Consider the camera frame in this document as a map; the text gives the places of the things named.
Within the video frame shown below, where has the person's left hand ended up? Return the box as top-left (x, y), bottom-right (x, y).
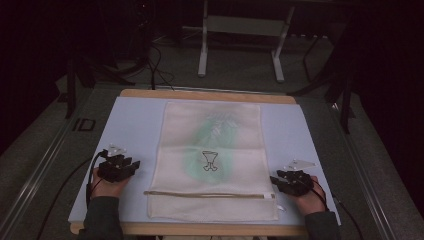
top-left (89, 166), bottom-right (132, 200)

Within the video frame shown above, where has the metal floor rail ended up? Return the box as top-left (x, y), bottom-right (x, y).
top-left (328, 99), bottom-right (406, 240)
top-left (0, 106), bottom-right (84, 240)

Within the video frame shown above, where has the light blue table mat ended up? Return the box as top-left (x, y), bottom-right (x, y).
top-left (67, 96), bottom-right (342, 227)

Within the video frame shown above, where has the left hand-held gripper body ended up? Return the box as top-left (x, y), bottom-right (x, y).
top-left (96, 143), bottom-right (134, 184)

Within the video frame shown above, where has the wooden table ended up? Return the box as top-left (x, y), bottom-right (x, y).
top-left (69, 88), bottom-right (310, 237)

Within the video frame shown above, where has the green garment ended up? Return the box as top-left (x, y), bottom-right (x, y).
top-left (184, 111), bottom-right (234, 184)

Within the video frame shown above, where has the black floor cable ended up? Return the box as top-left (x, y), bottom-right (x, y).
top-left (145, 43), bottom-right (176, 92)

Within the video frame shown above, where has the black floor bracket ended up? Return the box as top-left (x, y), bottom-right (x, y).
top-left (72, 117), bottom-right (97, 132)

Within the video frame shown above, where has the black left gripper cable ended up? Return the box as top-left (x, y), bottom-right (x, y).
top-left (35, 149), bottom-right (109, 240)

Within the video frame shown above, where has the person's right hand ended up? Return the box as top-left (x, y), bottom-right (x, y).
top-left (287, 184), bottom-right (328, 217)

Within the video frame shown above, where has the white metal stand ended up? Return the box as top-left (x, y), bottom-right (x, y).
top-left (197, 0), bottom-right (297, 84)

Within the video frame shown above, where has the black stand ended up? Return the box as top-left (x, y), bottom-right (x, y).
top-left (63, 49), bottom-right (138, 120)
top-left (287, 19), bottom-right (356, 135)

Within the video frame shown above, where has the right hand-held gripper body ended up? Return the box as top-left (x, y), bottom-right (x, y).
top-left (276, 158), bottom-right (317, 197)

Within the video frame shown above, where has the white mesh laundry bag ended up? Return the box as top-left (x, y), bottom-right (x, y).
top-left (146, 100), bottom-right (280, 222)

